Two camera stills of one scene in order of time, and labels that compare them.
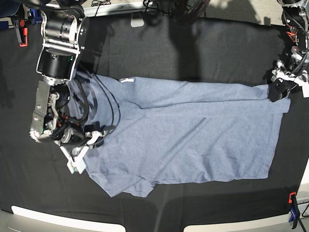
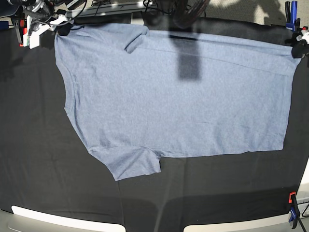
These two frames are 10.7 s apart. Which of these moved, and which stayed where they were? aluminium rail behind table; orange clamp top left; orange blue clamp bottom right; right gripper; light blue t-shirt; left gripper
Moved: left gripper; light blue t-shirt; right gripper
Stayed: orange clamp top left; orange blue clamp bottom right; aluminium rail behind table
